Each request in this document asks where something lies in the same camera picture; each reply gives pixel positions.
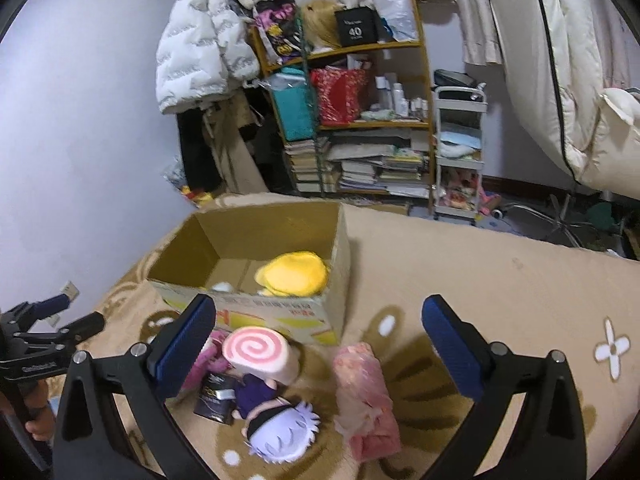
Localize black Face tissue pack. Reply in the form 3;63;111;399
193;373;236;425

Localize pink swirl roll plush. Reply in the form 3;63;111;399
222;326;299;386

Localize pink soft package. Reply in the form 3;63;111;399
333;342;401;464

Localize white-haired purple plush doll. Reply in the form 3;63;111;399
233;374;320;464

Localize pink and white plush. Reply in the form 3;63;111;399
181;330;231;391

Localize person's left hand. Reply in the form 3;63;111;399
24;380;55;442

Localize beige patterned carpet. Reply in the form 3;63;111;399
53;194;639;479

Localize cardboard box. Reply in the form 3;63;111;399
148;200;350;346

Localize yellow plush toy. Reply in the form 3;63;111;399
254;252;329;297

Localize beige hanging trousers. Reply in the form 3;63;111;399
203;91;268;194

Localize stack of books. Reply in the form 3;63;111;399
284;136;338;193

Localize white puffer jacket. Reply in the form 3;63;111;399
155;0;260;115

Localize teal bag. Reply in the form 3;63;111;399
269;67;314;142

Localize white rolling cart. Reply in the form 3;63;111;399
434;82;488;224

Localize red patterned bag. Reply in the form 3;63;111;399
311;66;369;126

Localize wooden bookshelf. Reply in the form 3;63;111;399
252;0;434;203

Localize black pink printed bag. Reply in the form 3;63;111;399
255;0;303;65

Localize blonde wig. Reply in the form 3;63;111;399
302;0;345;49

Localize cream hanging coat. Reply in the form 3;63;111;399
490;0;639;198

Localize black box with 40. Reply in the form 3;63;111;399
334;6;378;48

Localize white wall socket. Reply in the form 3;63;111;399
61;281;80;302

